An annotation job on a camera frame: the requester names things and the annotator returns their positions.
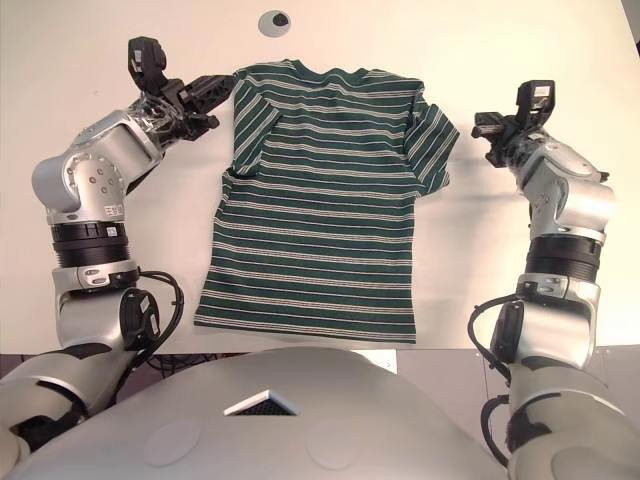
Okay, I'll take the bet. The black cable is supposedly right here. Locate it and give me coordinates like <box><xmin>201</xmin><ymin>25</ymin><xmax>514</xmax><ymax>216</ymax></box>
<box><xmin>466</xmin><ymin>293</ymin><xmax>517</xmax><ymax>467</ymax></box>
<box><xmin>130</xmin><ymin>269</ymin><xmax>186</xmax><ymax>374</ymax></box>

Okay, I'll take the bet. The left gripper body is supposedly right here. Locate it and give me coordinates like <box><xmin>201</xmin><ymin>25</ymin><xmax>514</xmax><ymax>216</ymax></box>
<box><xmin>140</xmin><ymin>77</ymin><xmax>207</xmax><ymax>145</ymax></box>

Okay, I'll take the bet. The robot body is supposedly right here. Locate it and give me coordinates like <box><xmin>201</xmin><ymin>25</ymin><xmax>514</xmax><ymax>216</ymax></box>
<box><xmin>13</xmin><ymin>345</ymin><xmax>512</xmax><ymax>480</ymax></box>

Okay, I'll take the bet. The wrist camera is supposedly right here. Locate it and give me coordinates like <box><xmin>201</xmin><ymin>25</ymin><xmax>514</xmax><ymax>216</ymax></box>
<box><xmin>126</xmin><ymin>36</ymin><xmax>170</xmax><ymax>94</ymax></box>
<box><xmin>514</xmin><ymin>79</ymin><xmax>557</xmax><ymax>132</ymax></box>

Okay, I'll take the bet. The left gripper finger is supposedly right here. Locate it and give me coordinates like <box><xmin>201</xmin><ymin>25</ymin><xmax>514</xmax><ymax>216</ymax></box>
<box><xmin>191</xmin><ymin>73</ymin><xmax>236</xmax><ymax>114</ymax></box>
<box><xmin>186</xmin><ymin>111</ymin><xmax>222</xmax><ymax>142</ymax></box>

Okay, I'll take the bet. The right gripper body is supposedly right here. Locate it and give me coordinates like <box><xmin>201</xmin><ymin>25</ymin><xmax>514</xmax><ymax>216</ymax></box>
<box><xmin>471</xmin><ymin>111</ymin><xmax>532</xmax><ymax>172</ymax></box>

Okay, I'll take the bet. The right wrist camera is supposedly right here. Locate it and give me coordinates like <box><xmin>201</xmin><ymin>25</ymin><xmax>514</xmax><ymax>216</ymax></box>
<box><xmin>514</xmin><ymin>79</ymin><xmax>557</xmax><ymax>132</ymax></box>

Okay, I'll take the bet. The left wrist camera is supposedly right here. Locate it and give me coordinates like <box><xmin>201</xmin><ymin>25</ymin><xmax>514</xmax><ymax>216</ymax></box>
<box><xmin>126</xmin><ymin>36</ymin><xmax>170</xmax><ymax>94</ymax></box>

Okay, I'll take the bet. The green white striped T-shirt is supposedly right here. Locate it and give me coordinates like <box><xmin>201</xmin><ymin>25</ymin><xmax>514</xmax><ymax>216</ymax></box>
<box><xmin>193</xmin><ymin>58</ymin><xmax>462</xmax><ymax>346</ymax></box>

